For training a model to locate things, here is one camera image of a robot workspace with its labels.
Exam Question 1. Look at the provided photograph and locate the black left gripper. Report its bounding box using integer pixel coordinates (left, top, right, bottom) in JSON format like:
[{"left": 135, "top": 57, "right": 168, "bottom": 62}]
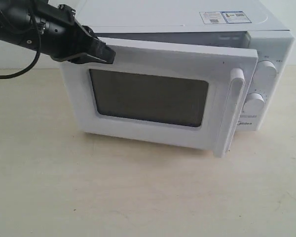
[{"left": 27, "top": 2, "right": 116, "bottom": 65}]

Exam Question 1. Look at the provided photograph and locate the white microwave door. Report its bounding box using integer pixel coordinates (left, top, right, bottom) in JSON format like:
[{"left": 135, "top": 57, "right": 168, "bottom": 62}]
[{"left": 60, "top": 39, "right": 258, "bottom": 157}]

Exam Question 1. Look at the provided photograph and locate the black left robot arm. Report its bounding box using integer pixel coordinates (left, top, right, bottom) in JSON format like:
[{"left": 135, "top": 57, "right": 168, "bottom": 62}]
[{"left": 0, "top": 0, "right": 116, "bottom": 64}]

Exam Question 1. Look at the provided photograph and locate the white microwave oven body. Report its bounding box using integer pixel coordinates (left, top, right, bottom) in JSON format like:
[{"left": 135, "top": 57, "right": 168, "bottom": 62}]
[{"left": 76, "top": 0, "right": 294, "bottom": 131}]

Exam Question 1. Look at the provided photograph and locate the white blue warning sticker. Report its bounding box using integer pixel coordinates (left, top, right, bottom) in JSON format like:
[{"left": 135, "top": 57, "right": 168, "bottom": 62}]
[{"left": 199, "top": 11, "right": 252, "bottom": 25}]

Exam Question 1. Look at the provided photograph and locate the lower white control knob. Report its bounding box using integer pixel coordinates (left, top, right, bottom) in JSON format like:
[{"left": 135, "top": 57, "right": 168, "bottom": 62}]
[{"left": 243, "top": 93, "right": 265, "bottom": 115}]

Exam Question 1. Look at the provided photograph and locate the white control knob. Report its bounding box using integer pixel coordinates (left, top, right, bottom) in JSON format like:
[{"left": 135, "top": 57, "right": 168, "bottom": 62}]
[
  {"left": 254, "top": 60, "right": 277, "bottom": 82},
  {"left": 243, "top": 93, "right": 265, "bottom": 115}
]

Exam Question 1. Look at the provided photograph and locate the upper white control knob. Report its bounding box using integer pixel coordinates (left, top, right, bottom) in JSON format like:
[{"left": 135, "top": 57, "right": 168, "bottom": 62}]
[{"left": 254, "top": 60, "right": 277, "bottom": 82}]

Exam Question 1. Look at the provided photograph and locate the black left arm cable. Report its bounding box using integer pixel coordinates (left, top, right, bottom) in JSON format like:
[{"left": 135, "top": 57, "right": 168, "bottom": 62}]
[{"left": 0, "top": 7, "right": 47, "bottom": 80}]

